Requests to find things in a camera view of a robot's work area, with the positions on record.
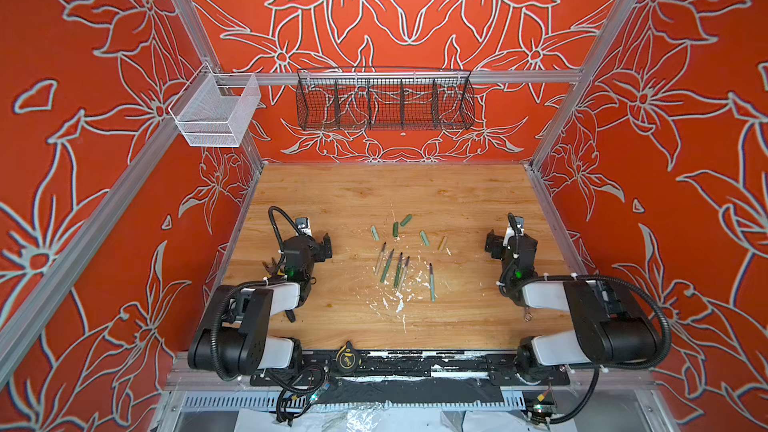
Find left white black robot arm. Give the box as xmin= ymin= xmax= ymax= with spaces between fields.
xmin=187 ymin=233 xmax=333 ymax=381

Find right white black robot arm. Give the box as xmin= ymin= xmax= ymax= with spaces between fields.
xmin=484 ymin=227 xmax=672 ymax=383

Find dark green pen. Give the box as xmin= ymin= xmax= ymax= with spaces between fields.
xmin=393 ymin=252 xmax=404 ymax=290

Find grey green pen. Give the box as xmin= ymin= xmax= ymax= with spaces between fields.
xmin=397 ymin=256 xmax=410 ymax=289

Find small circuit board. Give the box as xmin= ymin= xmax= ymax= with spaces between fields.
xmin=525 ymin=392 xmax=557 ymax=423

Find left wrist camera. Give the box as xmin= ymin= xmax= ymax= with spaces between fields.
xmin=295 ymin=217 xmax=312 ymax=236

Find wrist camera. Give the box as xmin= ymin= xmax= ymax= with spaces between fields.
xmin=295 ymin=217 xmax=312 ymax=236
xmin=508 ymin=214 xmax=524 ymax=237

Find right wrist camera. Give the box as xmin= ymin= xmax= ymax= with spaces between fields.
xmin=508 ymin=214 xmax=524 ymax=237

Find yellow handled pliers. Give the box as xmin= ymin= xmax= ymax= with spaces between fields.
xmin=262 ymin=256 xmax=285 ymax=282

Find left black corrugated cable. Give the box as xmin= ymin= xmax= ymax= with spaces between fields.
xmin=267 ymin=205 xmax=307 ymax=256

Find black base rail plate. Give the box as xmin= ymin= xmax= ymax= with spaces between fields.
xmin=248 ymin=347 xmax=571 ymax=388

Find black wire basket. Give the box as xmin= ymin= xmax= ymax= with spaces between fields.
xmin=296 ymin=67 xmax=476 ymax=132

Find white slotted cable duct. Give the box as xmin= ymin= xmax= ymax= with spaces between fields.
xmin=177 ymin=389 xmax=525 ymax=413

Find white wire basket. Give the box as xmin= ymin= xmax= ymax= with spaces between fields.
xmin=169 ymin=64 xmax=261 ymax=147

